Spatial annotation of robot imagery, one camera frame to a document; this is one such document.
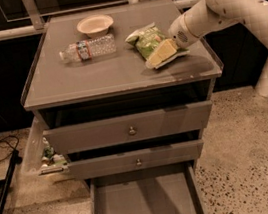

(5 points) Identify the grey top drawer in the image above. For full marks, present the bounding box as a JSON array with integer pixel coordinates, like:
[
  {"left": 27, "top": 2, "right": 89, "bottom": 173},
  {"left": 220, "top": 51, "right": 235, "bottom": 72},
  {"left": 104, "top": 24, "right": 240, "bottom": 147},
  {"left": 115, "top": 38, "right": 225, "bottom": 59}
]
[{"left": 43, "top": 100, "right": 212, "bottom": 155}]

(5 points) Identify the clear plastic water bottle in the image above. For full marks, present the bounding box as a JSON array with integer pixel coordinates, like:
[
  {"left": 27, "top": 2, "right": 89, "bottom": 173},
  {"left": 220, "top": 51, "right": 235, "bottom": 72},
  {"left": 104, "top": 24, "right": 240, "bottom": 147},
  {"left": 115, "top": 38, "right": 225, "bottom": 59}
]
[{"left": 59, "top": 34, "right": 117, "bottom": 63}]

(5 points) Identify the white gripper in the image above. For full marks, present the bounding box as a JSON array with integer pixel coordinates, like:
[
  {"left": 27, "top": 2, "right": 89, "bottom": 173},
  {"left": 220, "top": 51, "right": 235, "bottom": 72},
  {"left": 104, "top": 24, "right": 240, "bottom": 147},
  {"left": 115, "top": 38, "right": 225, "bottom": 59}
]
[{"left": 145, "top": 14, "right": 198, "bottom": 69}]

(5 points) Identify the clear plastic storage bin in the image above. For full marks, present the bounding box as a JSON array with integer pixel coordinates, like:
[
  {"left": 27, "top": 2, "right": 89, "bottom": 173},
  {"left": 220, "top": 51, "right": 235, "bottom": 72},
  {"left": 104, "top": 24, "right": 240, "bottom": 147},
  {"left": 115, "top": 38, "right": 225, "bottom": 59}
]
[{"left": 21, "top": 119, "right": 68, "bottom": 176}]

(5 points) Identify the grey bottom drawer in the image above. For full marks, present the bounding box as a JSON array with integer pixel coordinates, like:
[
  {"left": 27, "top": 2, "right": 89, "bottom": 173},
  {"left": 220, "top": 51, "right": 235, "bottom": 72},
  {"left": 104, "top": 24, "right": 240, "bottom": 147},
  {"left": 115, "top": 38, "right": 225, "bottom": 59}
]
[{"left": 89, "top": 162, "right": 208, "bottom": 214}]

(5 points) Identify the white paper bowl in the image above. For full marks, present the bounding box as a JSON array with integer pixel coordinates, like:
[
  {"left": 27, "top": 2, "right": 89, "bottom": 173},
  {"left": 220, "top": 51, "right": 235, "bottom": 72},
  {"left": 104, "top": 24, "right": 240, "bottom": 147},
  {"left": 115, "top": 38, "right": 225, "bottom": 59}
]
[{"left": 77, "top": 14, "right": 114, "bottom": 38}]

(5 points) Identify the grey middle drawer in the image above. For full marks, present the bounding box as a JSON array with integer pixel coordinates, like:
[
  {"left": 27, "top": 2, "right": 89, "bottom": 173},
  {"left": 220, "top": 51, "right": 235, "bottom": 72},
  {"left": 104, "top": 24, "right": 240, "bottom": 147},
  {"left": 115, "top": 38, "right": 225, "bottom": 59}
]
[{"left": 68, "top": 140, "right": 204, "bottom": 180}]

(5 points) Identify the grey drawer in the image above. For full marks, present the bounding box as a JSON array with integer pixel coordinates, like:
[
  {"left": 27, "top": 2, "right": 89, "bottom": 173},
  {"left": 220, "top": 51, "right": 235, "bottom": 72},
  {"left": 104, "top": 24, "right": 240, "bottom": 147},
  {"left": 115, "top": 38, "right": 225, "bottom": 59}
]
[
  {"left": 68, "top": 140, "right": 204, "bottom": 180},
  {"left": 89, "top": 162, "right": 208, "bottom": 214},
  {"left": 43, "top": 100, "right": 212, "bottom": 155}
]

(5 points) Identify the green jalapeno chip bag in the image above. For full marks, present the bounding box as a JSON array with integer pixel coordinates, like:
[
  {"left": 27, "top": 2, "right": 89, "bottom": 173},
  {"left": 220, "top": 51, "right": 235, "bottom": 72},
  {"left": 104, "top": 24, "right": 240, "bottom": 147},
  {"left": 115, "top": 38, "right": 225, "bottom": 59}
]
[{"left": 122, "top": 17, "right": 193, "bottom": 74}]

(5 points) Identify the grey drawer cabinet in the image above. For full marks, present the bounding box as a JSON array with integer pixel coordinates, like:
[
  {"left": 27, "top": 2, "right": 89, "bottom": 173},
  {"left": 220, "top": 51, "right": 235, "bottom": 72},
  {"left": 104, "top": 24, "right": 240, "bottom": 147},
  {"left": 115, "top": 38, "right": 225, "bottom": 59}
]
[{"left": 7, "top": 0, "right": 240, "bottom": 197}]

